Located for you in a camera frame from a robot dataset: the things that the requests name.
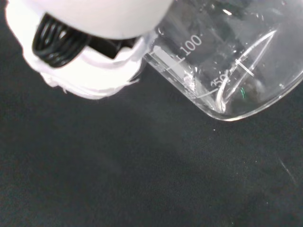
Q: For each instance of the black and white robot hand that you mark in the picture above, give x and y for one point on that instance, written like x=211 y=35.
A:
x=94 y=19

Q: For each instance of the black bench cloth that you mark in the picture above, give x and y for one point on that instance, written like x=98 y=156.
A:
x=118 y=165

